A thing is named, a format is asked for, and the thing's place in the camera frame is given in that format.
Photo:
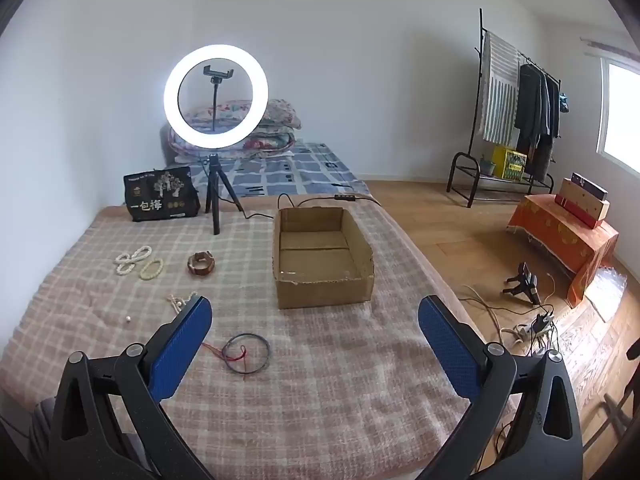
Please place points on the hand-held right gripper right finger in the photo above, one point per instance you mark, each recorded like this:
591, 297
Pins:
445, 350

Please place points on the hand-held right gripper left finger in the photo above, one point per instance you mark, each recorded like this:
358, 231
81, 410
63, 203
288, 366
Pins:
180, 355

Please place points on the cardboard box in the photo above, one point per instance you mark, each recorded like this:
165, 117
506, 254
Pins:
320, 295

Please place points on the white power strip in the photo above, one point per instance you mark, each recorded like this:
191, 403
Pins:
537, 327

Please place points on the small black floor tripod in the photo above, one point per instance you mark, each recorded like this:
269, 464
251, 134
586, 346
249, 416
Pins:
525, 280

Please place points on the pink plaid blanket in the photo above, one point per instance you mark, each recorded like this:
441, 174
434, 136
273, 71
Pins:
325, 385

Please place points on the black printed bag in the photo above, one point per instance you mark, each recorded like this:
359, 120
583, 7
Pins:
160, 200

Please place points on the orange cloth covered table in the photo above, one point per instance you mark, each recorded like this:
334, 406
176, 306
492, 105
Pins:
555, 230

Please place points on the clear plastic sheet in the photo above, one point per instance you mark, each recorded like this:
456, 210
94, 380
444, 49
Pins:
607, 290

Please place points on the black clothes rack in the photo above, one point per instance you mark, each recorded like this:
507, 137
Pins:
452, 170

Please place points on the tan gift box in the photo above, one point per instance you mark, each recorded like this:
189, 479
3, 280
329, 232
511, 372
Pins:
575, 205

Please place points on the yellow box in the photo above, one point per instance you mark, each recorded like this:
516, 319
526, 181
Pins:
510, 162

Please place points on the blue patterned bedsheet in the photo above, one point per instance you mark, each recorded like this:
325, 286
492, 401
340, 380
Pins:
300, 175

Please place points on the dark long box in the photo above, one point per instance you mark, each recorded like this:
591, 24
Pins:
590, 186

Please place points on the black gooseneck phone holder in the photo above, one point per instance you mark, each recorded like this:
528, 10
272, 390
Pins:
216, 100

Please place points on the floral folded quilt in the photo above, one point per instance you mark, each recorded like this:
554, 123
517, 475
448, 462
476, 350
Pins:
280, 115

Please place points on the dark hanging clothes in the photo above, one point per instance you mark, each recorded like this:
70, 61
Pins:
532, 105

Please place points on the striped hanging towel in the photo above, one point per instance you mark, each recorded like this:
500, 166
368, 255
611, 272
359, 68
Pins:
500, 95

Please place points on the small blue hanging item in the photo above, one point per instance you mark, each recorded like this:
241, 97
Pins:
564, 102

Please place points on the window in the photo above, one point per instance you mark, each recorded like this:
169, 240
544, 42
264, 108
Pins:
622, 120

